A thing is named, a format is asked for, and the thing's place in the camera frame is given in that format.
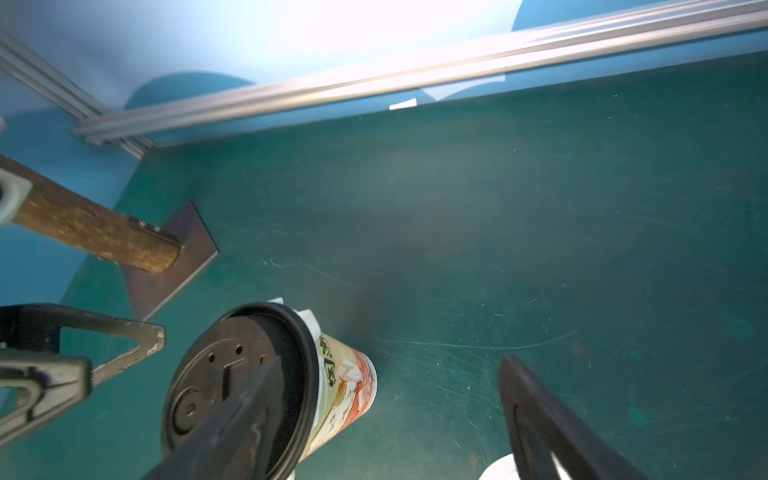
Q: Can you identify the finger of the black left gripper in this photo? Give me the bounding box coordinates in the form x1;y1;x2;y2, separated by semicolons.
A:
1;304;166;386
1;350;92;447

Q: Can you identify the printed paper milk tea cup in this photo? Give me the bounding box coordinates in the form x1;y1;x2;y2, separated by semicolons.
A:
301;334;378;460

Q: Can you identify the pink cherry blossom tree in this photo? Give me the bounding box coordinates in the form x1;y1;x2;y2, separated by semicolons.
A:
1;156;181;274

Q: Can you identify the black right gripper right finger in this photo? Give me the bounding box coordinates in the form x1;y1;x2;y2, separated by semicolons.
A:
498;355;646;480

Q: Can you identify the aluminium frame left post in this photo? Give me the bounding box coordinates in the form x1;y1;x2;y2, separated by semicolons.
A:
0;29;157;160

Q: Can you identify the white leak-proof paper stack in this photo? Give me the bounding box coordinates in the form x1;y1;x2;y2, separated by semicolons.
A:
479;454;571;480

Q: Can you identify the aluminium frame back bar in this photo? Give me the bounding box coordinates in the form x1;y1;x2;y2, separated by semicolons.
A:
74;1;767;145

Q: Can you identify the black plastic cup lid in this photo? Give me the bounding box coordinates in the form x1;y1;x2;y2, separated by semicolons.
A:
161;302;320;479

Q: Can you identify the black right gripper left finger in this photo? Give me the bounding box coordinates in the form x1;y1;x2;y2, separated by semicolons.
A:
144;358;284;479

